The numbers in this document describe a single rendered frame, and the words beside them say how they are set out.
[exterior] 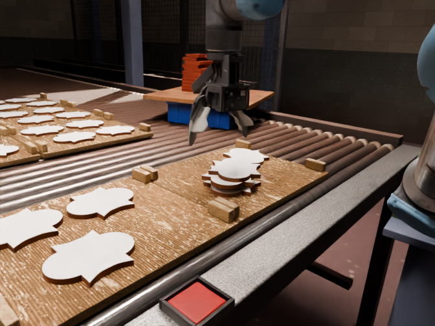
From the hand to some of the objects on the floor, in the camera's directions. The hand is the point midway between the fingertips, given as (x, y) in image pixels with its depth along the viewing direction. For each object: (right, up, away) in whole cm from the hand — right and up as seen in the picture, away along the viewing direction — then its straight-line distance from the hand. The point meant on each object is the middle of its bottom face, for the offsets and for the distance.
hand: (217, 141), depth 79 cm
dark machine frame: (-98, -12, +268) cm, 286 cm away
